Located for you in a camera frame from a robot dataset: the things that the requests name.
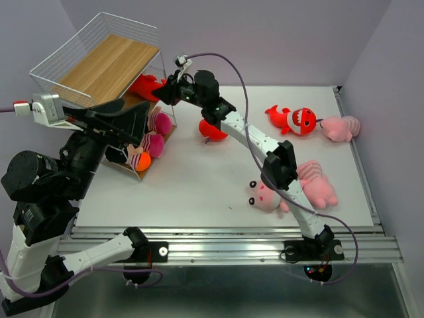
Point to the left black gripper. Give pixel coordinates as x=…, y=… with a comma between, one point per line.
x=132, y=121

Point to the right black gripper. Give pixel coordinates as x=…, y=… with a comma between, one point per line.
x=168, y=93

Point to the red shark plush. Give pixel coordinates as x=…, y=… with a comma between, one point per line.
x=300, y=122
x=144, y=85

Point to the boy doll pink hat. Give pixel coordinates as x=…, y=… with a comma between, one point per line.
x=159, y=122
x=153, y=144

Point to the boy doll black hair orange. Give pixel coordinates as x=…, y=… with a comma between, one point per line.
x=138, y=158

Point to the red whale plush back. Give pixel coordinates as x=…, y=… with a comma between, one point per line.
x=210, y=133

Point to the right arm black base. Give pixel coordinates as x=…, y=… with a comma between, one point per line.
x=316, y=261

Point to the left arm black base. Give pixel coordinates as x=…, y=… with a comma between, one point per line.
x=149, y=251

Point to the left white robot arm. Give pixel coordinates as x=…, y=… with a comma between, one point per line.
x=44, y=189

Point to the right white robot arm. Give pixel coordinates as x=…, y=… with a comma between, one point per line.
x=275, y=159

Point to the pink frog plush striped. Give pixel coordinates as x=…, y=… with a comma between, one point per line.
x=266, y=199

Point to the pink plush far right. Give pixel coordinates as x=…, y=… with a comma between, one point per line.
x=340, y=129

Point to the pink plush lying right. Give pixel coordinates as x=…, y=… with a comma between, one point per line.
x=316, y=186

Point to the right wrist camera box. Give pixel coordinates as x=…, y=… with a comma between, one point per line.
x=183, y=62

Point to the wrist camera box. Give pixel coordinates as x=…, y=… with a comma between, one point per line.
x=45, y=108
x=183, y=62

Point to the white wire wooden shelf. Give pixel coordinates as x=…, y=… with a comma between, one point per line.
x=101, y=61

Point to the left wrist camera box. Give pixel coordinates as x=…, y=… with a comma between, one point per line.
x=45, y=108

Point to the aluminium rail frame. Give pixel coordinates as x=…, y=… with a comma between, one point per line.
x=258, y=240

